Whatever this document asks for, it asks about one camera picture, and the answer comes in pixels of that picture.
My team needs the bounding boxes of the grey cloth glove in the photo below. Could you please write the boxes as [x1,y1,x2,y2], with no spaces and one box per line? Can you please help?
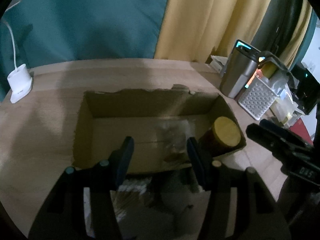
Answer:
[150,174,199,233]

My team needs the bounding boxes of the white desk lamp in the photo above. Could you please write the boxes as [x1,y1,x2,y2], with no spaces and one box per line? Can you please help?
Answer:
[2,0,33,103]

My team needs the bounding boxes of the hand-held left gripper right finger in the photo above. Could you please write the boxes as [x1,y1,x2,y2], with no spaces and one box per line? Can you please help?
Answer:
[186,137,292,240]

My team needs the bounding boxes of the white perforated plastic basket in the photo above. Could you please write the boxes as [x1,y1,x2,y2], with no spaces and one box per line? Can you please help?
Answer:
[238,76,279,120]

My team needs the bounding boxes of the yellow curtain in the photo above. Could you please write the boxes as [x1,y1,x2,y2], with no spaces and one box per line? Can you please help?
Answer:
[154,0,313,68]

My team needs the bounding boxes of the teal curtain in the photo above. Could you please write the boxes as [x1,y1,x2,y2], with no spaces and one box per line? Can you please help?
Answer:
[0,0,173,105]

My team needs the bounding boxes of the black device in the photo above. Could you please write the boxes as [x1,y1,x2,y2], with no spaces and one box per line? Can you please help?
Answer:
[292,65,318,114]

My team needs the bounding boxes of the white glove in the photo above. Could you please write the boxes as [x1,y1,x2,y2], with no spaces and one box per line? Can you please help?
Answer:
[83,187,95,240]

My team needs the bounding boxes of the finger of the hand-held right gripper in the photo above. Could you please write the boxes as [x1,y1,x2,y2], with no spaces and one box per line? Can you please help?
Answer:
[259,119,313,147]
[246,123,301,156]

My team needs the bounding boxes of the cardboard box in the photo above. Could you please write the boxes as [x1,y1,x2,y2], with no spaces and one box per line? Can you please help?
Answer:
[72,84,247,174]

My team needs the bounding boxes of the dark grey curtain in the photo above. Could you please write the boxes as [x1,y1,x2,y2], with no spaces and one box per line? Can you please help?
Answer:
[250,0,310,70]

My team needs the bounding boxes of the brown jar with yellow lid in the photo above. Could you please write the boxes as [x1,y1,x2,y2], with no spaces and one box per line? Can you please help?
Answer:
[199,116,242,157]

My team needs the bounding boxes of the white paper stack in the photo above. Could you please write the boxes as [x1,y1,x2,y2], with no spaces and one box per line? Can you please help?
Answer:
[209,54,228,75]

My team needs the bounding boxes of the clear plastic bag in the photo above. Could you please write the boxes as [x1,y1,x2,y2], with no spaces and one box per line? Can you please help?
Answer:
[270,75,290,98]

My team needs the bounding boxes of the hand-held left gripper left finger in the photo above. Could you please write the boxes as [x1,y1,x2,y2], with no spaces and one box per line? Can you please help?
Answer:
[29,136,135,240]

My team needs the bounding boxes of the bag of cotton swabs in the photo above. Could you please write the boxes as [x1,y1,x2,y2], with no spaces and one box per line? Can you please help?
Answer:
[110,177,153,220]

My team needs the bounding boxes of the clear packets with yellow contents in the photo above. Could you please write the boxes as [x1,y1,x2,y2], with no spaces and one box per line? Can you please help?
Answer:
[270,96,303,127]

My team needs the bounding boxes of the stainless steel tumbler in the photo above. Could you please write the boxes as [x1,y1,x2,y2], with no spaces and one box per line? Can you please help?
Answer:
[219,39,260,98]

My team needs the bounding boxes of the red flat item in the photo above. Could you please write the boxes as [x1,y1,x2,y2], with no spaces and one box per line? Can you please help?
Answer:
[289,119,313,144]

